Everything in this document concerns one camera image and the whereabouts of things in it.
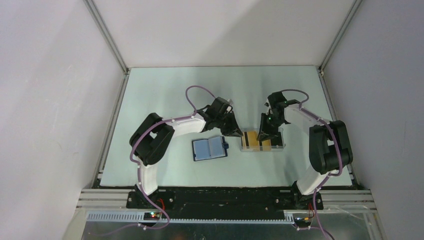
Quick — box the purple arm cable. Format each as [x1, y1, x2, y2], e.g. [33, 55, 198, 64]
[129, 85, 216, 231]
[280, 89, 344, 240]

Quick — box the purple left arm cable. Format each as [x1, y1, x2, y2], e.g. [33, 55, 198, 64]
[129, 85, 216, 231]

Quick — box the blue card holder wallet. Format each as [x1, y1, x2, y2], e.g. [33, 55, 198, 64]
[191, 136, 229, 162]

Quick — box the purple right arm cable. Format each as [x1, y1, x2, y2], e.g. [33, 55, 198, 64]
[280, 89, 344, 240]

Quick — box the clear plastic card tray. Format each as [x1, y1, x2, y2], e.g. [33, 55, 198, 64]
[240, 129, 286, 152]

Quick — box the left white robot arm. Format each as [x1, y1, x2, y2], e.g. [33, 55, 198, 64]
[129, 97, 243, 208]

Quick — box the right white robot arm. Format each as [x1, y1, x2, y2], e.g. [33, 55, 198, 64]
[257, 91, 353, 209]

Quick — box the left controller board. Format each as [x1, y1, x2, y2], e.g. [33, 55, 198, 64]
[143, 211, 162, 221]

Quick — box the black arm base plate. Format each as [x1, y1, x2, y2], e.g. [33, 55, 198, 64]
[126, 186, 324, 220]

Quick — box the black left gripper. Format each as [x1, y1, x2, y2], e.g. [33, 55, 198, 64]
[215, 111, 243, 139]

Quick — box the right controller board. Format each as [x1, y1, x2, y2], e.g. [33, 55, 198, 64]
[294, 217, 314, 223]

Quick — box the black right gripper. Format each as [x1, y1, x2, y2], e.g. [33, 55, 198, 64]
[256, 112, 285, 142]

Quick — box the controller board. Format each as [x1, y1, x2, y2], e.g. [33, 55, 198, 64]
[294, 217, 314, 223]
[143, 211, 162, 221]

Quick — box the grey cable duct strip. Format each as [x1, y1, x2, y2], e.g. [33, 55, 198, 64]
[86, 211, 295, 225]

